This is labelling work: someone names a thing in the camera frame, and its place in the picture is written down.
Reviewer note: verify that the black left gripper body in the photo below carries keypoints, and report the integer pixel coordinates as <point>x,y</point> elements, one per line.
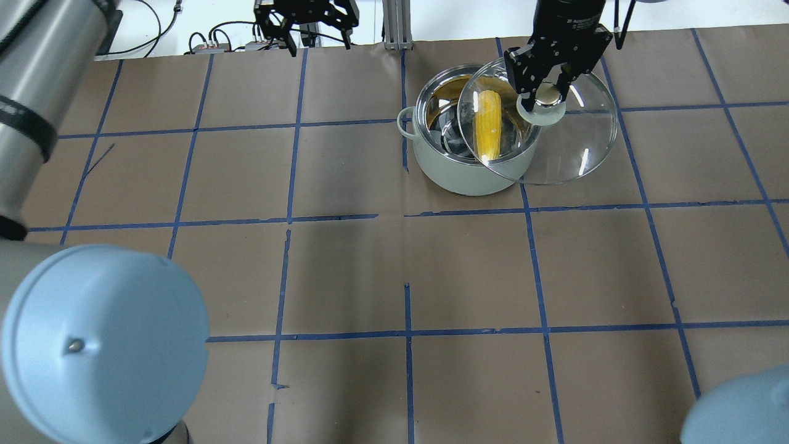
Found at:
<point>306,11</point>

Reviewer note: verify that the pale green steel pot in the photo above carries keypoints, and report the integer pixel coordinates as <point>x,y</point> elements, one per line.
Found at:
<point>437,124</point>

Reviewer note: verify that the yellow corn cob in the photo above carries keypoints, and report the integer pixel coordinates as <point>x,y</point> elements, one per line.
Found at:
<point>487,124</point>

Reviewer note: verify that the glass pot lid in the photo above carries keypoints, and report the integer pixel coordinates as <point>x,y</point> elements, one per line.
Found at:
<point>576,136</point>

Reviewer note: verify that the aluminium frame post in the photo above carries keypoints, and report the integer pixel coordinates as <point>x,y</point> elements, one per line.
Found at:
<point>397,34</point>

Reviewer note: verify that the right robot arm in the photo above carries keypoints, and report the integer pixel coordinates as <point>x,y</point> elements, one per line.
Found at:
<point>566,34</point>

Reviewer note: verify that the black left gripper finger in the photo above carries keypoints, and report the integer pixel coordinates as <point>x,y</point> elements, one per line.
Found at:
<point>342,31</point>
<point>278,32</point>

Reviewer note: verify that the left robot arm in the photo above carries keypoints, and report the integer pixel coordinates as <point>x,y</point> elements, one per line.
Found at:
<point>100,343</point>

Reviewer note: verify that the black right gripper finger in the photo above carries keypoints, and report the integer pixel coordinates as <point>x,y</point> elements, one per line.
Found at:
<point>568,74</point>
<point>525,75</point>

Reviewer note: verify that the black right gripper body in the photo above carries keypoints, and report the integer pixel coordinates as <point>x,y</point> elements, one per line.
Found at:
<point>570,17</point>

